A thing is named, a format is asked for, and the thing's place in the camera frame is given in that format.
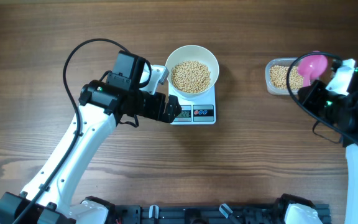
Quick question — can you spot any white round bowl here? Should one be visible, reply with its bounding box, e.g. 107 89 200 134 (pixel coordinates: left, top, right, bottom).
165 45 219 98

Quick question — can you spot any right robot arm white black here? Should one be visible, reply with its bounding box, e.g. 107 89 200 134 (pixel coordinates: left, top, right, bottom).
294 59 358 223

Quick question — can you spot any soybeans pile in bowl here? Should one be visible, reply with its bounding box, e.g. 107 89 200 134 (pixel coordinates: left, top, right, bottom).
171 60 211 94

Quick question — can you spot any clear container of soybeans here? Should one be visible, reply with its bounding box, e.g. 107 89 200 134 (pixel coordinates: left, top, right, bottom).
265 58 303 95

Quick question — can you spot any white digital kitchen scale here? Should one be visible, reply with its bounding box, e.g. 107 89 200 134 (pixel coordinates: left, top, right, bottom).
168 84 217 125

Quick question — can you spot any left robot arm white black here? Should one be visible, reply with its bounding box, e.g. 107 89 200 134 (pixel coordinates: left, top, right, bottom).
0 50 181 223

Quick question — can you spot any pink plastic measuring scoop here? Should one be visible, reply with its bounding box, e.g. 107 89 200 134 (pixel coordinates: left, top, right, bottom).
298 51 328 87

